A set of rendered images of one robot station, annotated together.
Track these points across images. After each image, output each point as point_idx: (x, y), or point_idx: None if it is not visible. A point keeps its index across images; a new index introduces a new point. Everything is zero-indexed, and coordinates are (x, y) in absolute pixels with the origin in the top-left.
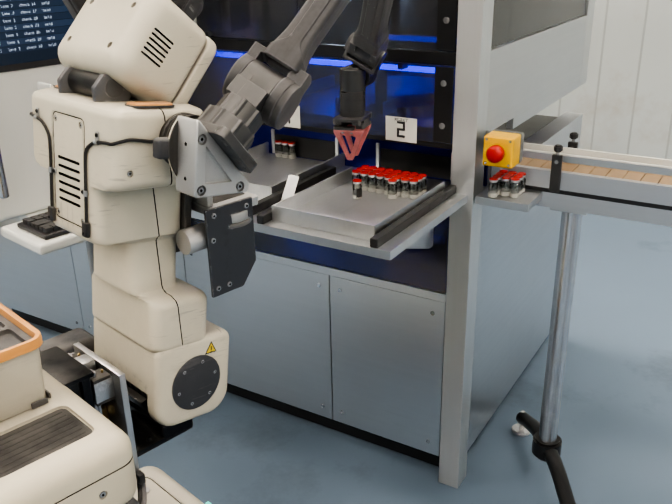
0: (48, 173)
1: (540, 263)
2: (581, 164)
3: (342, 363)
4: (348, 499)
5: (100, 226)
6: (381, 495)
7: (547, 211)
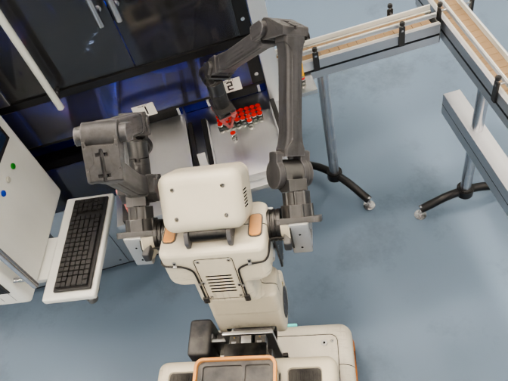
0: (30, 247)
1: None
2: (325, 49)
3: None
4: (272, 264)
5: (254, 290)
6: (283, 250)
7: None
